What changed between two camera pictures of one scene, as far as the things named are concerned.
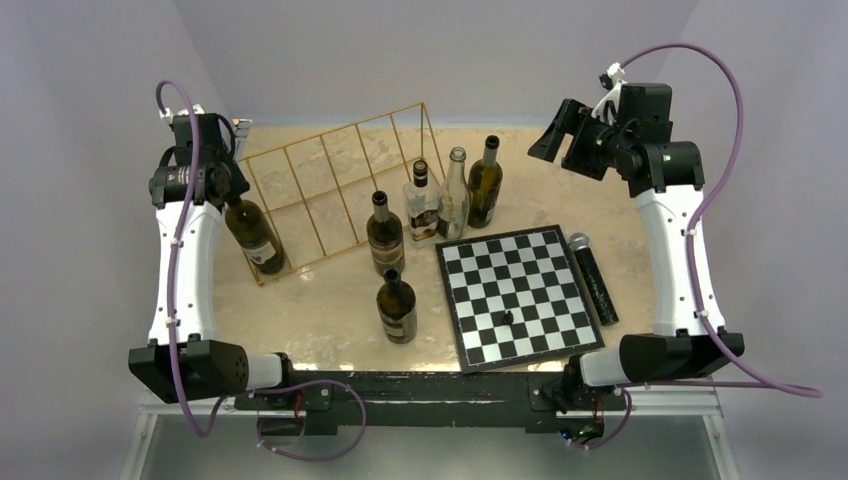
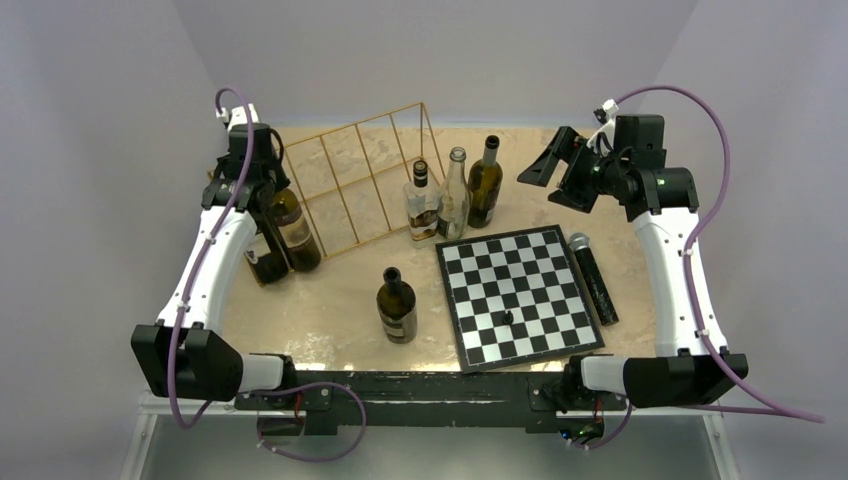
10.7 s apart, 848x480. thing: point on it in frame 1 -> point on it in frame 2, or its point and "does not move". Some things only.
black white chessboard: [516, 297] does not move
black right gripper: [577, 119] -> [574, 148]
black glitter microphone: [593, 279] does not move
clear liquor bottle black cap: [422, 206] does not move
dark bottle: [397, 305] does not move
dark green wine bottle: [385, 236] -> [295, 235]
